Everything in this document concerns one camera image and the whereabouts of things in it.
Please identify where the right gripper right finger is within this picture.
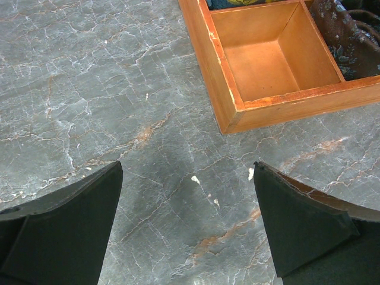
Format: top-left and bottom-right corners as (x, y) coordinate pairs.
(254, 161), (379, 284)

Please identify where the black rolled sock front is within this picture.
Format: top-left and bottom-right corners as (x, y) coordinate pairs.
(309, 0), (379, 81)

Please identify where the orange compartment tray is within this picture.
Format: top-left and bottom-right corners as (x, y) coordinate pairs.
(179, 1), (379, 134)

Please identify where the blue yellow rolled sock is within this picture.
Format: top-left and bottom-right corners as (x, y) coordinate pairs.
(206, 0), (282, 10)

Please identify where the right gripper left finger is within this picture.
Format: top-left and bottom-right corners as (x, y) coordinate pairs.
(1, 161), (123, 284)

